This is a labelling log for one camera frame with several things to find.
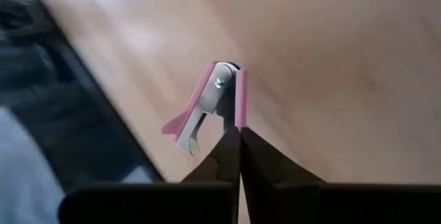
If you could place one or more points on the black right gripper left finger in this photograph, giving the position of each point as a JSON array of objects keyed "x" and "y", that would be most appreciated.
[{"x": 155, "y": 203}]

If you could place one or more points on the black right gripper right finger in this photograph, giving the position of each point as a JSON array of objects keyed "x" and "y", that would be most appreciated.
[{"x": 327, "y": 203}]

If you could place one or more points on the pink staple remover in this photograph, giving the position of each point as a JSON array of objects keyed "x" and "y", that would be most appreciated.
[{"x": 213, "y": 93}]

